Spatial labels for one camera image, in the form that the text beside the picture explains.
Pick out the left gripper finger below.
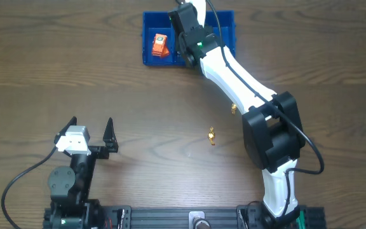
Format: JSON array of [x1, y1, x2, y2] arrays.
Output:
[[53, 116, 78, 144], [102, 117, 119, 153]]

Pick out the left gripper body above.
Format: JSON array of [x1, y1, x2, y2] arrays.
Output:
[[88, 145, 111, 160]]

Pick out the blue tray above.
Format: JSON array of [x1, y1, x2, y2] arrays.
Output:
[[142, 11, 236, 67]]

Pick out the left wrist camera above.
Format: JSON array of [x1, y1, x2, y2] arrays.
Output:
[[55, 125, 92, 156]]

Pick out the black cable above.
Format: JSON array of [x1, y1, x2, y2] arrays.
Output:
[[1, 145, 58, 229], [205, 0, 325, 175]]

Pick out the mounting rail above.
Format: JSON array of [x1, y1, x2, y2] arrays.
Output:
[[43, 205, 327, 229]]

